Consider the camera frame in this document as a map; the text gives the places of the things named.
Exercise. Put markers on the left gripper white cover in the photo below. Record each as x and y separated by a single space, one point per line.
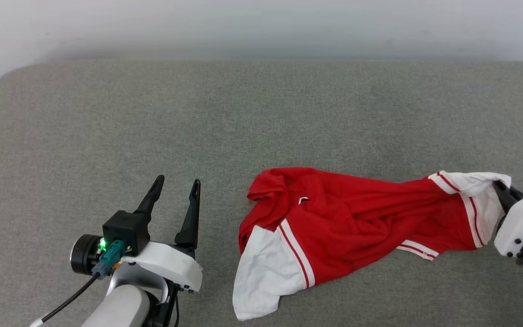
170 265

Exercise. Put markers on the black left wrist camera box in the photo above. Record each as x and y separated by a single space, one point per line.
127 229

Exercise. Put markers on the grey fabric sofa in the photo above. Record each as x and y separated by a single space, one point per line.
261 118

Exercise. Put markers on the red white basketball jersey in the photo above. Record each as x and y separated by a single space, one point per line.
343 218

